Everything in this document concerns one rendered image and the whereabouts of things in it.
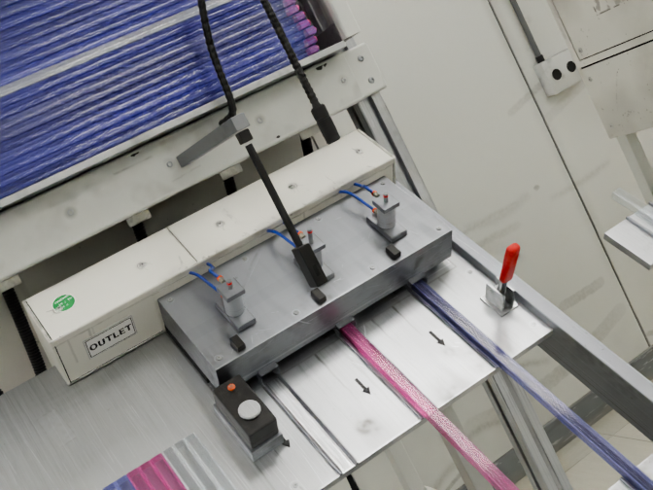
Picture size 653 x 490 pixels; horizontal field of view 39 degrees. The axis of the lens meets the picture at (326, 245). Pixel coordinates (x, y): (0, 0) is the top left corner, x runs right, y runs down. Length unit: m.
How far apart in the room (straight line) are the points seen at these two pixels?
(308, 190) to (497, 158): 2.00
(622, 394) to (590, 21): 1.07
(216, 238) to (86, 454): 0.29
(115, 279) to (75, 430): 0.18
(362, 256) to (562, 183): 2.21
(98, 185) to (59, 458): 0.31
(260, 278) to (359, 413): 0.20
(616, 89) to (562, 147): 1.29
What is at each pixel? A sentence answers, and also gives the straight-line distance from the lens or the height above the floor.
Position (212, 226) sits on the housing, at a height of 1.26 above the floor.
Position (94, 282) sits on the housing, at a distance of 1.10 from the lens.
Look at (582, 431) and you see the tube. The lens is 1.02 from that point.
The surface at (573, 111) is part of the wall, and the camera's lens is 3.34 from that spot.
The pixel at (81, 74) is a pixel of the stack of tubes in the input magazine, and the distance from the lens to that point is 1.11.
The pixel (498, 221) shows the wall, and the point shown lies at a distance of 3.10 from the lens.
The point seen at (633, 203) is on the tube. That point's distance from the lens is 1.18.
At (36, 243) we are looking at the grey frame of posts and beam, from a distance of 1.10.
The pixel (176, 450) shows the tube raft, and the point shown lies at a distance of 1.02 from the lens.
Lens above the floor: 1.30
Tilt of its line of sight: 6 degrees down
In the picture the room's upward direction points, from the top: 27 degrees counter-clockwise
